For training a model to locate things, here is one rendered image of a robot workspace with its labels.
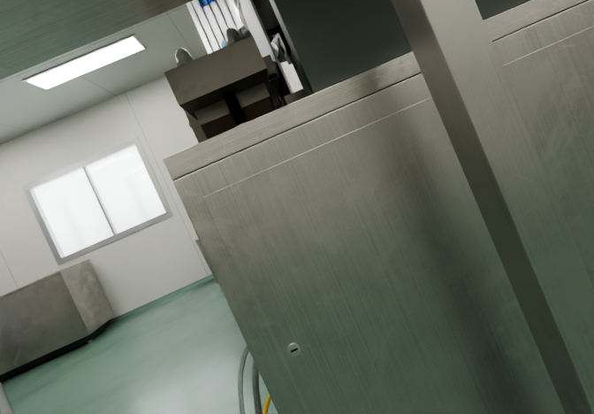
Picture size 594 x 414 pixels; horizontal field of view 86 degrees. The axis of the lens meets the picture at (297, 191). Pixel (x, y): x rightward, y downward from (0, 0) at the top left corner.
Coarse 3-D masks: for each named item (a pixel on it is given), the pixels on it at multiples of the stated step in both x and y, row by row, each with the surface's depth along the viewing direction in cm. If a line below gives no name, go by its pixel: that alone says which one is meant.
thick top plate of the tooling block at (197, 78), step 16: (224, 48) 53; (240, 48) 53; (256, 48) 53; (192, 64) 53; (208, 64) 53; (224, 64) 53; (240, 64) 53; (256, 64) 53; (176, 80) 53; (192, 80) 53; (208, 80) 53; (224, 80) 53; (240, 80) 54; (256, 80) 57; (176, 96) 53; (192, 96) 53; (208, 96) 55; (192, 112) 59
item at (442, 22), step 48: (432, 0) 36; (432, 48) 38; (480, 48) 36; (432, 96) 42; (480, 96) 36; (480, 144) 37; (528, 144) 37; (480, 192) 41; (528, 192) 37; (528, 240) 37; (528, 288) 40; (576, 288) 37; (576, 336) 37; (576, 384) 38
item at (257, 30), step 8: (248, 0) 67; (248, 8) 72; (248, 16) 78; (256, 16) 66; (256, 24) 71; (256, 32) 76; (264, 32) 66; (256, 40) 83; (264, 40) 69; (264, 48) 75; (272, 48) 66; (264, 56) 81; (272, 56) 68
